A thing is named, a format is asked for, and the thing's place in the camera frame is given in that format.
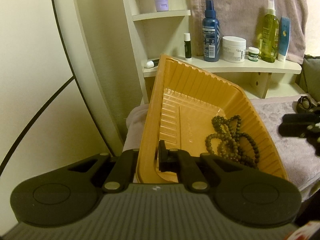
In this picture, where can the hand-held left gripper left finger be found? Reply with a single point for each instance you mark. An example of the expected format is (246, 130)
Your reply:
(130, 160)

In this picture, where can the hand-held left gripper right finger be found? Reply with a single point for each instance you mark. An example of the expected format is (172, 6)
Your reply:
(163, 157)

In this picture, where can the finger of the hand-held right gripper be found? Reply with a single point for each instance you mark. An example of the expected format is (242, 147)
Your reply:
(292, 130)
(300, 118)

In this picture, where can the orange plastic tray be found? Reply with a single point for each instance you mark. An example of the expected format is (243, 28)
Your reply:
(190, 100)

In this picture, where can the pink fluffy blanket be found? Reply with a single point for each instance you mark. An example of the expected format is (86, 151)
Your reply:
(275, 140)

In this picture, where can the grey cushion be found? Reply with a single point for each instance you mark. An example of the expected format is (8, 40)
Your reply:
(312, 72)

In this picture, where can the small green jar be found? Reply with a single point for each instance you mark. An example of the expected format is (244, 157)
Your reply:
(254, 54)

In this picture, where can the blue white tube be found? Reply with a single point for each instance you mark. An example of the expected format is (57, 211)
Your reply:
(284, 40)

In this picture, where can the green spray bottle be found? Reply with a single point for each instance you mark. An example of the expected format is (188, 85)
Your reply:
(270, 40)

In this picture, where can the cream wooden shelf unit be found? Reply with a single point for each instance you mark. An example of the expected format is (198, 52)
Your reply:
(225, 68)

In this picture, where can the black tube with white cap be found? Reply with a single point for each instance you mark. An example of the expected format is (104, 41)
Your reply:
(152, 63)

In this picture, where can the white cream jar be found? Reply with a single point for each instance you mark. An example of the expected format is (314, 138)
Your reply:
(234, 50)

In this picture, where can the red white packet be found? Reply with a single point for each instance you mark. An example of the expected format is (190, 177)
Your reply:
(310, 231)

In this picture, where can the white lip balm stick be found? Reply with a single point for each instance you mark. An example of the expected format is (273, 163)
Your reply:
(187, 47)

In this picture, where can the blue spray bottle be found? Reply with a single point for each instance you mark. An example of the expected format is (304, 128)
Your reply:
(211, 40)

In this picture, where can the hanging pink towel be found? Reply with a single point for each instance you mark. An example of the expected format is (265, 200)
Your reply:
(240, 10)

